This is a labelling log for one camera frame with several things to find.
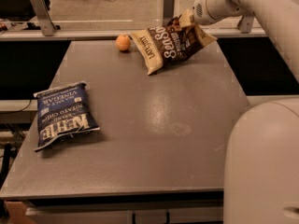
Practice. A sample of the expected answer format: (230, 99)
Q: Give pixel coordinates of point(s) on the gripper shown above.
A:
(203, 12)

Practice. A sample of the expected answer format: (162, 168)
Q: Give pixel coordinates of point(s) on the brown Late July chip bag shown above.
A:
(161, 45)

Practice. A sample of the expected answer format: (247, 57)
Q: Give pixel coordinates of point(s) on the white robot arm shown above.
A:
(261, 177)

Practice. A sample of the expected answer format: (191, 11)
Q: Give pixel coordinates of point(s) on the blue Kettle chip bag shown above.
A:
(63, 112)

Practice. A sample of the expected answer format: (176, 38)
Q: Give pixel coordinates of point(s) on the orange fruit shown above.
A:
(123, 42)

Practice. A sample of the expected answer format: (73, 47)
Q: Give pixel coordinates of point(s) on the middle metal barrier bracket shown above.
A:
(168, 10)

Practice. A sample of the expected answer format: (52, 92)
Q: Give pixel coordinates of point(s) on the metal barrier bracket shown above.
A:
(46, 25)
(245, 23)
(168, 10)

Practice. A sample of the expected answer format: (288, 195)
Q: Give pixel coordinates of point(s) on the right metal barrier bracket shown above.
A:
(245, 23)

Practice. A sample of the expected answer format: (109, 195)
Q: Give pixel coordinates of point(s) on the metal barrier rail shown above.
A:
(76, 35)

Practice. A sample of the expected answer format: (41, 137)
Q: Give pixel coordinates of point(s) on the left metal barrier bracket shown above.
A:
(46, 25)

